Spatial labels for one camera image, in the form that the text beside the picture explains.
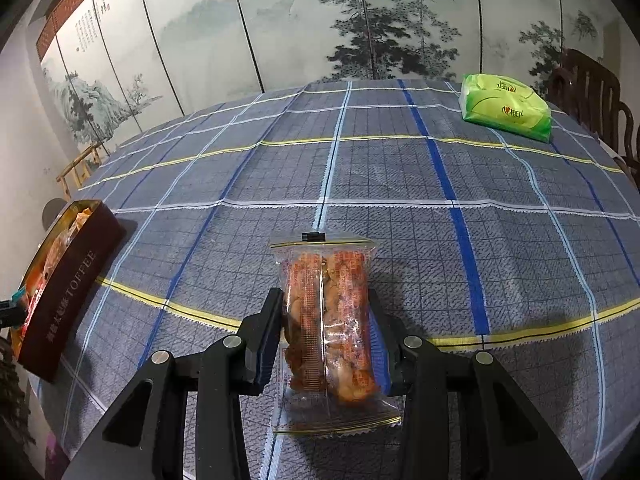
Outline clear bag fried snacks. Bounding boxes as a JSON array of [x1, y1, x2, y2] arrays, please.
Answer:
[[42, 230, 74, 281]]

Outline clear bag orange snacks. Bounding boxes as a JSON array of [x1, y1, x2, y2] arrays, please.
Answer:
[[270, 232, 400, 437]]

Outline orange yellow snack packet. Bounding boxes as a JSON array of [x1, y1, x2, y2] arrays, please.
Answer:
[[70, 208, 92, 236]]

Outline gold toffee tin box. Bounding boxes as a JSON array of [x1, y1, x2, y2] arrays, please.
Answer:
[[9, 200, 125, 382]]

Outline round stone millstone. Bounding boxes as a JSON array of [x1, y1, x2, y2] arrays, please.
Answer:
[[41, 197, 67, 231]]

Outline blue plaid tablecloth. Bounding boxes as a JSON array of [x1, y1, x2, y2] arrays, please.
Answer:
[[39, 80, 639, 479]]

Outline painted landscape folding screen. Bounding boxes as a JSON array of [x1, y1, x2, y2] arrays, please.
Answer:
[[36, 0, 623, 148]]

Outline green tissue pack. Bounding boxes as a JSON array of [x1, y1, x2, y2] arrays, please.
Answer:
[[459, 74, 552, 143]]

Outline dark wooden armchair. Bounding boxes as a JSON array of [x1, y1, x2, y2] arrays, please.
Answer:
[[547, 49, 639, 167]]

